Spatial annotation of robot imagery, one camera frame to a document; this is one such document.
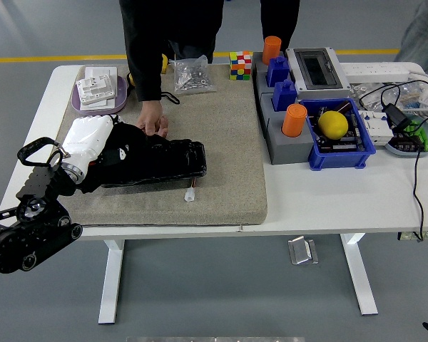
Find black rag with red patch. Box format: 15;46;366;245
78;120;165;195

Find green plastic parts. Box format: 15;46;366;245
406;120;428;150

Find blue plastic bin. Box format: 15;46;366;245
299;98;377;170

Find grey distribution box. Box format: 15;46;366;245
285;47;351;100

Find multicolour puzzle cube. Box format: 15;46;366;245
229;50;253;81

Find white wire connector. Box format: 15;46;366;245
184;180;198;203

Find grey-brown mat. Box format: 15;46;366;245
55;63;268;228

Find black power cord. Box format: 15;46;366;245
358;78;428;242

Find under-table socket strip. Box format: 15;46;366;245
397;231;428;242

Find grey shape sorter base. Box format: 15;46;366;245
252;51;297;104
259;93;315;165

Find person's right hand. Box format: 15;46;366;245
135;100;169;139

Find black terminal blocks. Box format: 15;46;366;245
392;132;425;153

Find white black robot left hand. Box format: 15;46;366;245
58;113;133;172

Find white power strip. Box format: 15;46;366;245
340;63;411;82

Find white switch module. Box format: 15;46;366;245
76;76;117;105

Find orange cylinder block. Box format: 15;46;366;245
281;103;308;138
263;35;282;66

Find clear bag of screws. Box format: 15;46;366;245
169;55;218;95

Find black strap loop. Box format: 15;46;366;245
160;91;181;105

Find white switch plate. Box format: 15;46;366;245
84;66;112;81
80;98;116;110

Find brown cylinder part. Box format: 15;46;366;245
333;99;352;115

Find yellow ball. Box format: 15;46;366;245
317;110;350;140

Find black plastic-wrapped panel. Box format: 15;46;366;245
99;138;208;188

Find clear bag of parts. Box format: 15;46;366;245
348;81;428;111

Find black power adapter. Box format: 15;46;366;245
382;103;413;131

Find person in grey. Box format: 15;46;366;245
394;0;428;72

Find white table leg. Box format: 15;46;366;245
98;239;125;325
340;233;379;316

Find purple oval tray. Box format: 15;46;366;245
71;75;128;115

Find white circuit breaker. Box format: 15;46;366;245
358;109;394;147

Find blue square block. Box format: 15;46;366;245
272;79;298;112
265;56;290;88

